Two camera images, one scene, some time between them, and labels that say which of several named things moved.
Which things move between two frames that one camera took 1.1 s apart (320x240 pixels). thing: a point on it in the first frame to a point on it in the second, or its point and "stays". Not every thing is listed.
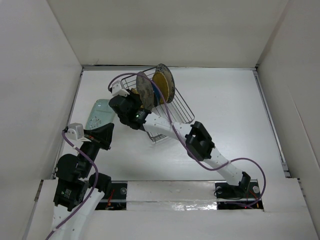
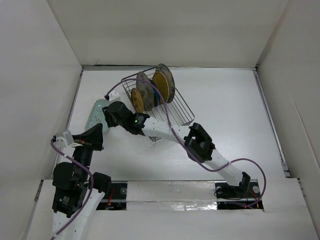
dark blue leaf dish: x=157 y=93 stays
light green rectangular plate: x=101 y=114 stays
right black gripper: x=129 y=97 to x=109 y=117
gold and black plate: x=137 y=98 stays
